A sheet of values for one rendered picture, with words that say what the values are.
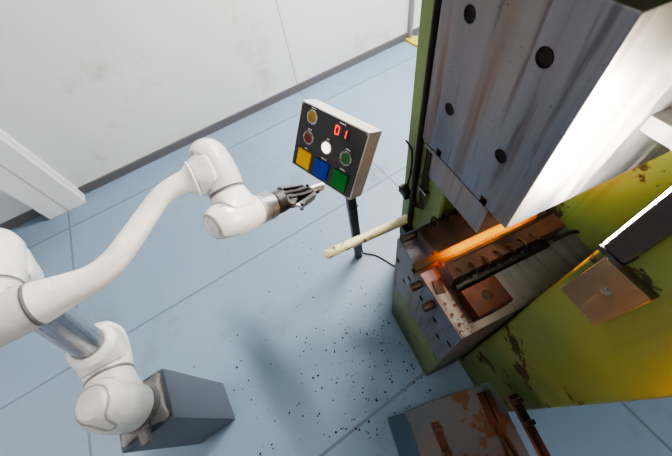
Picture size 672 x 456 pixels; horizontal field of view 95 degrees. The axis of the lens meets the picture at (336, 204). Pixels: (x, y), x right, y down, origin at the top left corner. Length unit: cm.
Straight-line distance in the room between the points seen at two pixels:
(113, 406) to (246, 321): 97
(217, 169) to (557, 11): 76
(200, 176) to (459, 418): 106
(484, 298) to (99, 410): 124
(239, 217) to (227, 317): 141
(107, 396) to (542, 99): 139
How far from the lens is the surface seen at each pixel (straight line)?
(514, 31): 54
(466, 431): 123
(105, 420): 140
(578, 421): 214
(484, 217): 73
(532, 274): 120
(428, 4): 95
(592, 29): 47
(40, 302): 92
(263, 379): 204
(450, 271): 104
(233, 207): 86
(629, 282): 76
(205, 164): 90
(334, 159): 120
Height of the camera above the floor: 193
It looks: 54 degrees down
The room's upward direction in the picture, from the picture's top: 12 degrees counter-clockwise
